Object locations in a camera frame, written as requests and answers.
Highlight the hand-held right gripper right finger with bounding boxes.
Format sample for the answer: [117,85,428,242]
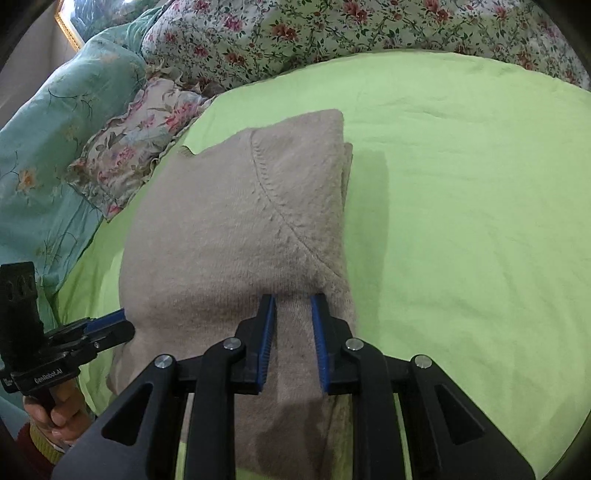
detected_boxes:
[310,294,536,480]

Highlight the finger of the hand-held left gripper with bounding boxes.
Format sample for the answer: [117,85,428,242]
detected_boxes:
[85,308,128,334]
[90,320,136,357]

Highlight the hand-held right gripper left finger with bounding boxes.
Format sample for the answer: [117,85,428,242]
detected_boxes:
[51,294,278,480]

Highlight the beige knit sweater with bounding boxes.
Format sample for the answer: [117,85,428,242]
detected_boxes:
[106,108,360,480]

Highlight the person's left forearm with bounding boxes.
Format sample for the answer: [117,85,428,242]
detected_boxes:
[16,416,66,468]

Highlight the person's left hand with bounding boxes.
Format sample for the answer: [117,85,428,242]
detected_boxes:
[23,381,96,447]

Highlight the ruffled floral pillow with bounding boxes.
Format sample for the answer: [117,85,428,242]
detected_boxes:
[67,76,219,223]

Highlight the teal floral quilt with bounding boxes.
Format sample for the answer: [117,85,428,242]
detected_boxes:
[0,7,172,409]

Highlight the green bed sheet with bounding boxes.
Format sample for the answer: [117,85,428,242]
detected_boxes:
[55,48,591,480]

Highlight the white red floral quilt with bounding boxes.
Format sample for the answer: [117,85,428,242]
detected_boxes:
[141,0,591,92]

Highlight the gold picture frame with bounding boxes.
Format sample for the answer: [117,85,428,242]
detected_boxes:
[54,0,86,49]

